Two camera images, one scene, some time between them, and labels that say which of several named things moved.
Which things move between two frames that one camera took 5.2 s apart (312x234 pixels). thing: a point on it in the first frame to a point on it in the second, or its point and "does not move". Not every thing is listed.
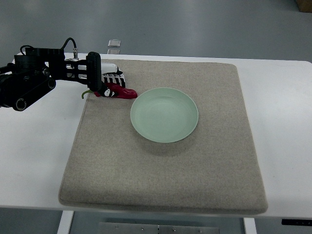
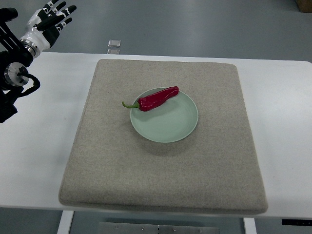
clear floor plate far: [114, 43] does not move
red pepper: [119, 91] to [149, 101]
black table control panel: [291, 222] does not move
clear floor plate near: [113, 51] does not move
